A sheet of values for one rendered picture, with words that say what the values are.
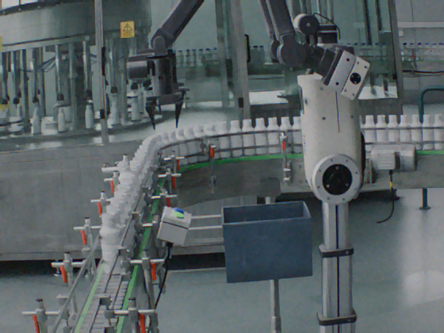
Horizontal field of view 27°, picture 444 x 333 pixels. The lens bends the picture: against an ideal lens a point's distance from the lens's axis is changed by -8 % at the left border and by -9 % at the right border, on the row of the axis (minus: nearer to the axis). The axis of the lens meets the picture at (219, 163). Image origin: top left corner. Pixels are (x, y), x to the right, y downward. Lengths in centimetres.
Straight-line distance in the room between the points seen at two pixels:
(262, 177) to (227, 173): 17
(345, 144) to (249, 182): 172
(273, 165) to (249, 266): 126
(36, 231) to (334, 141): 387
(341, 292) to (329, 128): 55
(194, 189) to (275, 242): 113
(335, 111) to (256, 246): 71
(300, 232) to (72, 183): 321
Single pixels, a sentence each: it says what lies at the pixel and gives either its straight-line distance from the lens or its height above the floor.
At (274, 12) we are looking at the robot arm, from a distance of 280.
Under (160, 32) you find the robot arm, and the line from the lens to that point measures 278.
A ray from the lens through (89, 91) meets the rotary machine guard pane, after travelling 640.
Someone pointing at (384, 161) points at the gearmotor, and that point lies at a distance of 439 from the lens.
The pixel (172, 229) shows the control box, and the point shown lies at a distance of 277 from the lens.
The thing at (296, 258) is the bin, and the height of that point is 80.
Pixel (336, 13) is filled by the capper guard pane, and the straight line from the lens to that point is 829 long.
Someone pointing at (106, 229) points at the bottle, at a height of 113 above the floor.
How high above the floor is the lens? 165
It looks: 8 degrees down
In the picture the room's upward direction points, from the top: 4 degrees counter-clockwise
